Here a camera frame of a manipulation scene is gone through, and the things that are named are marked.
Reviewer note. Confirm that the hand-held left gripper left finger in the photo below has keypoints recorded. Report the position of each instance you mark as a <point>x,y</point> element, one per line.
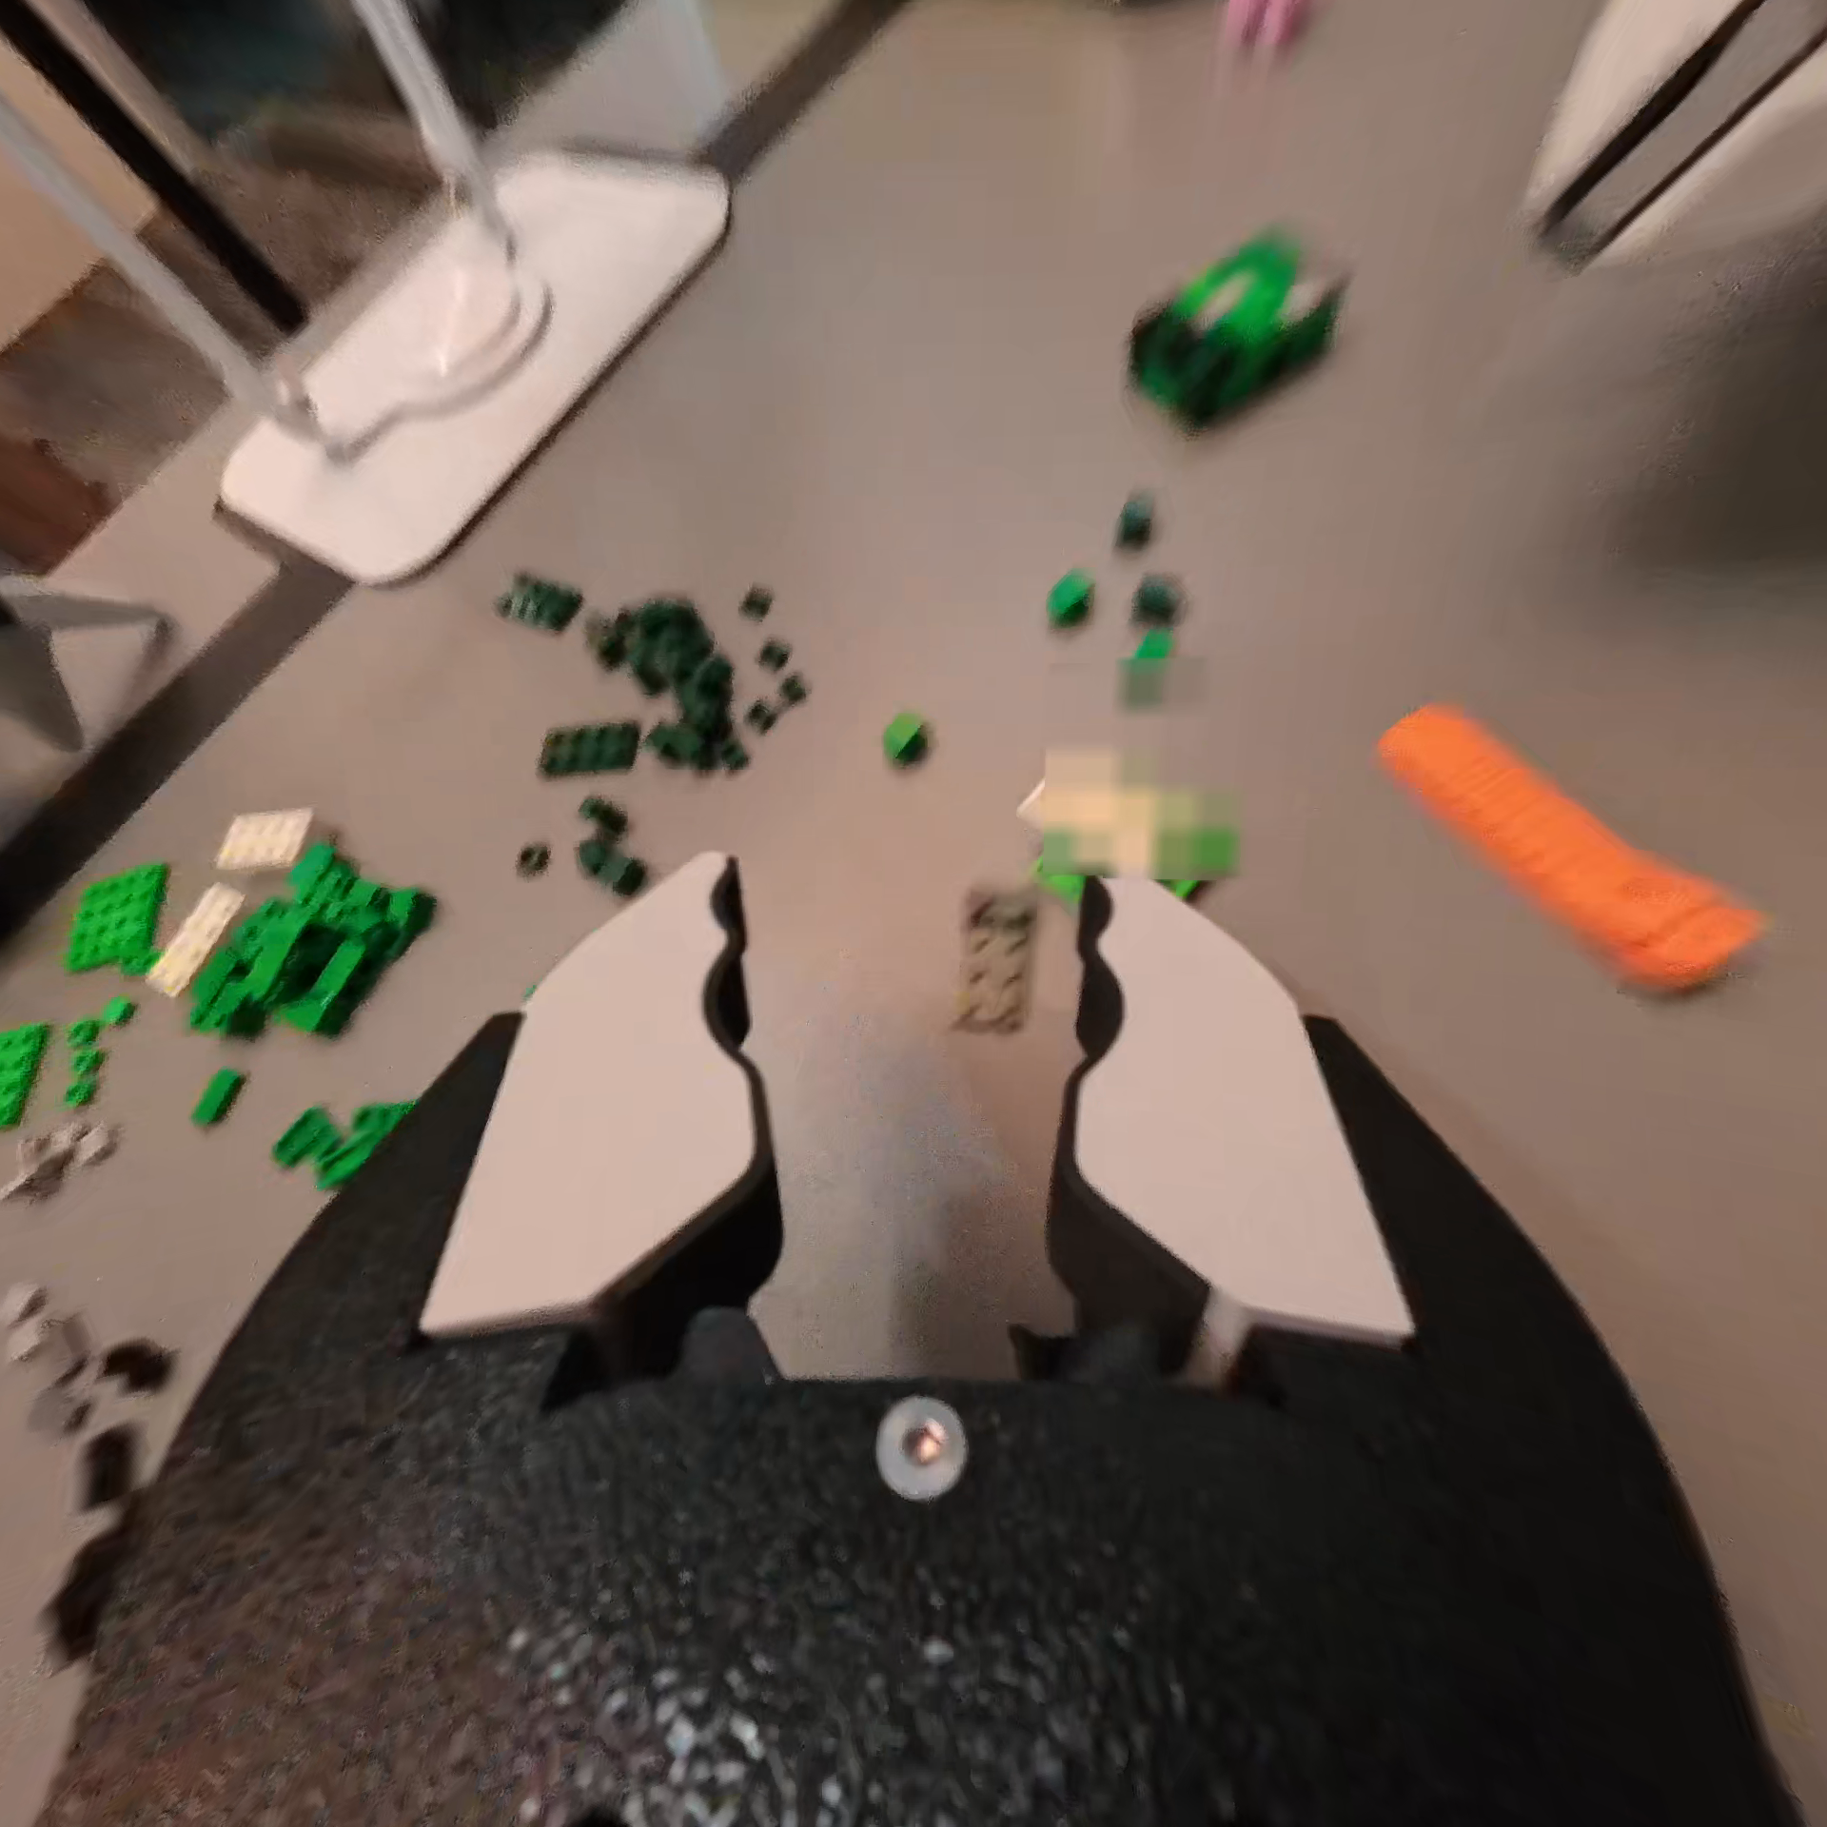
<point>615,1129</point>

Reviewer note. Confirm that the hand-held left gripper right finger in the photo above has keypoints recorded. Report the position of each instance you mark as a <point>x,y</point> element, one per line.
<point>1231,1142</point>

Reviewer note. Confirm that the dark green lego brick stack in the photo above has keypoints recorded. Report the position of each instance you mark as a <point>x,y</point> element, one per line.
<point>998,958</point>

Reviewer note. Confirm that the green lego base, tan brick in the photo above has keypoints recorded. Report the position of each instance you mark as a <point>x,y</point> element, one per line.
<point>1214,849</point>

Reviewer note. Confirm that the pile of bright green lego pieces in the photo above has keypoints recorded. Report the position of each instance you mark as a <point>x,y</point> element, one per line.
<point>285,958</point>

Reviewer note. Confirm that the scattered dark green lego pieces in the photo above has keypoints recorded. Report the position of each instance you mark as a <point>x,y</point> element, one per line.
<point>674,673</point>

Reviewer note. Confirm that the small bright green lego cube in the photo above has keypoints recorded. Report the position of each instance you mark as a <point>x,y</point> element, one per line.
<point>1149,673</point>
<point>1072,597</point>
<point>906,738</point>

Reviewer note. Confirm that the small grey lego pieces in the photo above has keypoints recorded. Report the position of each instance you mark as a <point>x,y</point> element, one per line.
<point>45,1315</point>

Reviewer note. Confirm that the small black lego pieces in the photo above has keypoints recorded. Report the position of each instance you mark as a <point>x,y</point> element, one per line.
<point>110,1472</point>

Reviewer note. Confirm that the green pixel lego cube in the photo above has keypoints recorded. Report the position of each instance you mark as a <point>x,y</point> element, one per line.
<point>1235,330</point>

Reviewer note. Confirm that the pink lego pig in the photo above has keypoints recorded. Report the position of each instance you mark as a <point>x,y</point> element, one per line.
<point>1263,24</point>

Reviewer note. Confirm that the orange brick separator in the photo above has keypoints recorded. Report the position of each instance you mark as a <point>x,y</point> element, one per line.
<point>1556,842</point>

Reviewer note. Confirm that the white round-cornered base plate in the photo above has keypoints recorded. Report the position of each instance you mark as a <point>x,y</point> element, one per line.
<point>486,317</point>

